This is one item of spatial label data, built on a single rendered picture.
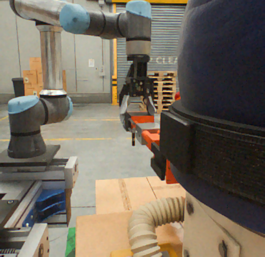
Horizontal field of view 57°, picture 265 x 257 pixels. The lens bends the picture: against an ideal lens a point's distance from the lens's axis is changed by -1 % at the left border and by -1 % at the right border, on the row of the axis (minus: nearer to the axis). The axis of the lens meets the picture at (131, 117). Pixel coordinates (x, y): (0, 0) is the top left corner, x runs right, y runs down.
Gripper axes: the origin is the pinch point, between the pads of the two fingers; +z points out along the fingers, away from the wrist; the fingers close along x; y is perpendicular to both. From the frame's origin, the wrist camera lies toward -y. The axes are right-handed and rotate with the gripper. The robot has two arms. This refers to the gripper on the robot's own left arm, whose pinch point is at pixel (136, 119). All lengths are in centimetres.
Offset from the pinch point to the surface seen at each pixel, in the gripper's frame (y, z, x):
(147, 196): -68, 68, 24
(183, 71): 59, -17, -10
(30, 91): -703, 55, -164
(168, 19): -893, -201, 335
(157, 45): -900, -102, 294
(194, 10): 61, -21, -10
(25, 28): -985, -162, -216
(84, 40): -951, -119, 9
